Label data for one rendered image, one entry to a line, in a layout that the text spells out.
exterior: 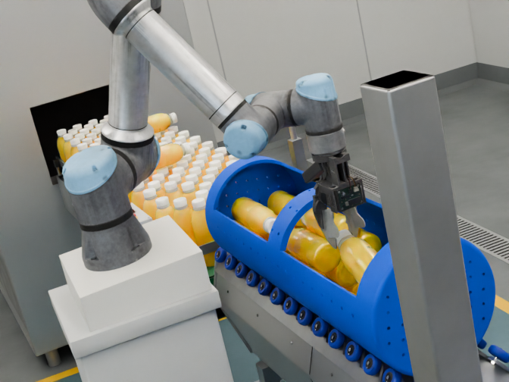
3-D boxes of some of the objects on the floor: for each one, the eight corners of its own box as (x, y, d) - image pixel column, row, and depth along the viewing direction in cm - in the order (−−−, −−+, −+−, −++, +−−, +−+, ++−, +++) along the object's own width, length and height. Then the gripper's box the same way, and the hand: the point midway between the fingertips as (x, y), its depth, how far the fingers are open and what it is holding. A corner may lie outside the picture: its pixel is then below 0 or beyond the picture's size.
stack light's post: (351, 425, 339) (291, 141, 305) (346, 421, 343) (286, 139, 308) (361, 421, 341) (302, 138, 306) (356, 416, 344) (297, 136, 310)
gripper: (315, 164, 181) (336, 262, 188) (365, 145, 185) (384, 243, 191) (295, 156, 189) (316, 251, 195) (344, 139, 192) (363, 233, 199)
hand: (341, 238), depth 195 cm, fingers closed on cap, 4 cm apart
